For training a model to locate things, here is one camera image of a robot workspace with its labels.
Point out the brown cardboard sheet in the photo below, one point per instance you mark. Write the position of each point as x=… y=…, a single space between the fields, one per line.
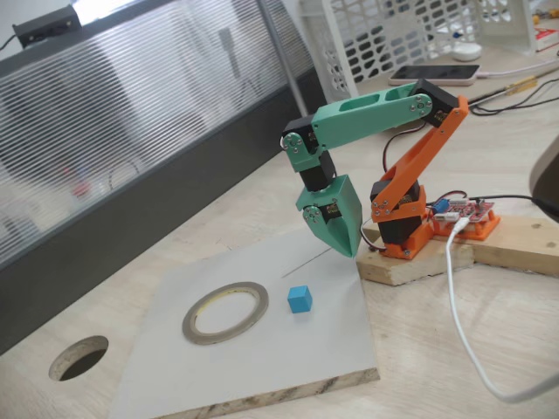
x=489 y=85

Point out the blue cube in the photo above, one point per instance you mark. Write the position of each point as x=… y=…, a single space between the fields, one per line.
x=300 y=301

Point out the smartphone with pink case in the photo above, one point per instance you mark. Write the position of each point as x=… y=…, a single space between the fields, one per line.
x=432 y=74

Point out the black box device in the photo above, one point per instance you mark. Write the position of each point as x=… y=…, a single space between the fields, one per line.
x=48 y=24

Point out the orange circuit board holder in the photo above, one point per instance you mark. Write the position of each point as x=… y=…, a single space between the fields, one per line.
x=485 y=230

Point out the wooden arm base mount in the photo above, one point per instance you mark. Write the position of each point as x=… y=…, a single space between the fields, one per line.
x=415 y=270

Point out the red and white book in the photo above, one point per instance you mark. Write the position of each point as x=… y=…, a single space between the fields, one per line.
x=548 y=37

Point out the white laminated chipboard panel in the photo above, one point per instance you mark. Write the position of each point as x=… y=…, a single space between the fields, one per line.
x=262 y=371

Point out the red controller circuit board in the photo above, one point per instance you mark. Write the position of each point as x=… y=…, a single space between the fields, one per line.
x=474 y=211

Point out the white earbuds case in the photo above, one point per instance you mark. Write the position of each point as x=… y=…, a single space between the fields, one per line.
x=466 y=52

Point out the grey rounded object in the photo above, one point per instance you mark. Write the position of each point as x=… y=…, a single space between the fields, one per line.
x=548 y=174

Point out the green gripper black servo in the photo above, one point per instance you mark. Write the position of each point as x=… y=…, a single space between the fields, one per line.
x=338 y=220

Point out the frosted glass desk partition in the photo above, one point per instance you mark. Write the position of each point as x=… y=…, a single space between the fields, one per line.
x=131 y=131

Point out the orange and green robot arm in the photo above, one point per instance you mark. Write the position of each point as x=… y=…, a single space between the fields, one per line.
x=371 y=113

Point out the white perforated plastic basket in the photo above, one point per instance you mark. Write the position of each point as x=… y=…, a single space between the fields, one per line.
x=315 y=43

